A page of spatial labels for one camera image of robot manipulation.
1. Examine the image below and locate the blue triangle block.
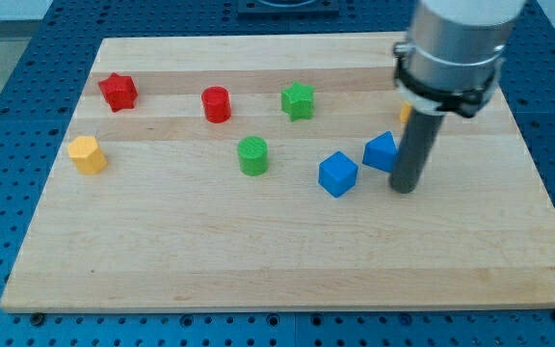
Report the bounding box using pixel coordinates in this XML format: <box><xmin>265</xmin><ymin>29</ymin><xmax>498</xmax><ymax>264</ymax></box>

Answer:
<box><xmin>362</xmin><ymin>131</ymin><xmax>397</xmax><ymax>173</ymax></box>

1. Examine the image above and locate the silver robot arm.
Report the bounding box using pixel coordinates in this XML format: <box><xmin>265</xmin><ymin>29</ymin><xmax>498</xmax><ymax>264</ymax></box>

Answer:
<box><xmin>393</xmin><ymin>0</ymin><xmax>525</xmax><ymax>118</ymax></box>

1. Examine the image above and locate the blue cube block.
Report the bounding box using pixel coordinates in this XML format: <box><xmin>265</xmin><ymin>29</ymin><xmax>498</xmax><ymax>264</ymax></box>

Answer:
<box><xmin>318</xmin><ymin>151</ymin><xmax>358</xmax><ymax>198</ymax></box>

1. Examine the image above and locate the yellow heart block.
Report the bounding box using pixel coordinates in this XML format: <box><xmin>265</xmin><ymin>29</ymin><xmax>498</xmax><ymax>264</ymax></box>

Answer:
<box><xmin>399</xmin><ymin>101</ymin><xmax>412</xmax><ymax>124</ymax></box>

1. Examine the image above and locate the green cylinder block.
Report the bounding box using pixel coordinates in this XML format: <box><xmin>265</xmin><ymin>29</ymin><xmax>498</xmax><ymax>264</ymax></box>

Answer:
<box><xmin>237</xmin><ymin>136</ymin><xmax>269</xmax><ymax>176</ymax></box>

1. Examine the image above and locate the green star block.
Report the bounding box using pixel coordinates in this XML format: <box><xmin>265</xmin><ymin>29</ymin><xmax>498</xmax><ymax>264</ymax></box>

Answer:
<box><xmin>281</xmin><ymin>81</ymin><xmax>315</xmax><ymax>121</ymax></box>

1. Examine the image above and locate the wooden board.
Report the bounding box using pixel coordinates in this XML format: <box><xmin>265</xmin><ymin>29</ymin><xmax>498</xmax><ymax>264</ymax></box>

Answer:
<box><xmin>0</xmin><ymin>32</ymin><xmax>555</xmax><ymax>313</ymax></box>

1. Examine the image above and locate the red cylinder block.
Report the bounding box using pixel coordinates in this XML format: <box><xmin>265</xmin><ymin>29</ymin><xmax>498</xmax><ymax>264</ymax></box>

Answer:
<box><xmin>201</xmin><ymin>86</ymin><xmax>231</xmax><ymax>123</ymax></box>

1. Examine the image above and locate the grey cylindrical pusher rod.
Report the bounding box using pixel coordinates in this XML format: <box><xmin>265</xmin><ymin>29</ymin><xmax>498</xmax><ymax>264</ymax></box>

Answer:
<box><xmin>389</xmin><ymin>110</ymin><xmax>444</xmax><ymax>194</ymax></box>

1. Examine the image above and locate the red star block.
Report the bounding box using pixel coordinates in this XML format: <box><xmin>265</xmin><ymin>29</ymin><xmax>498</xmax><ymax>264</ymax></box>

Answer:
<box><xmin>98</xmin><ymin>72</ymin><xmax>138</xmax><ymax>112</ymax></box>

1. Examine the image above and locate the yellow hexagon block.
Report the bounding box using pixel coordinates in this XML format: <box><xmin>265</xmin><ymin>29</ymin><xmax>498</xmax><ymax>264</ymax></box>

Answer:
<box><xmin>67</xmin><ymin>136</ymin><xmax>108</xmax><ymax>174</ymax></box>

